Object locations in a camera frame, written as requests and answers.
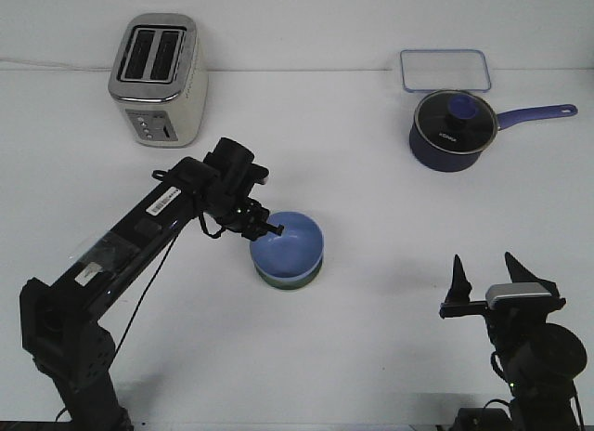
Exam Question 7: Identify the clear blue-rimmed container lid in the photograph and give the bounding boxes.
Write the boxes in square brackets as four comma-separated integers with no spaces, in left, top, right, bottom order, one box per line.
[400,49,492,93]

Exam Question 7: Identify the blue bowl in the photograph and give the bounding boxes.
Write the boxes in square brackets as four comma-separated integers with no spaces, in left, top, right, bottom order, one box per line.
[250,212,324,278]

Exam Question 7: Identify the blue saucepan with handle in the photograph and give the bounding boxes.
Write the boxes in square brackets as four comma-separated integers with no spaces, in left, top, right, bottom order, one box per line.
[409,104,578,173]

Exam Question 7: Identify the white toaster power cord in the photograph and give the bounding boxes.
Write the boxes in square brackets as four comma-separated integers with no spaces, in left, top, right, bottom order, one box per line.
[0,56,115,72]

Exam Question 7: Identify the green bowl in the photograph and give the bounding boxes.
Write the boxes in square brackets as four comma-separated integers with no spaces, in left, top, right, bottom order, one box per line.
[254,260,323,291]

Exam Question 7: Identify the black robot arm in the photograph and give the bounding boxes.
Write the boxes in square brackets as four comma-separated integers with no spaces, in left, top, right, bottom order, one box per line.
[439,253,588,430]
[19,137,283,430]

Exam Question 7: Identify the silver two-slot toaster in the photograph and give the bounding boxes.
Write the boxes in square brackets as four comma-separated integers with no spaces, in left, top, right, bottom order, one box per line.
[108,13,209,148]

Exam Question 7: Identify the glass pot lid blue knob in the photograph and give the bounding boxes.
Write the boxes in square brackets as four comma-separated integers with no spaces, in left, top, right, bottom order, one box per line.
[414,90,497,154]

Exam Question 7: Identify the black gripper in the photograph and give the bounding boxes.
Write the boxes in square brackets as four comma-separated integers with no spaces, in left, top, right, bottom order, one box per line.
[439,252,566,352]
[201,137,284,241]

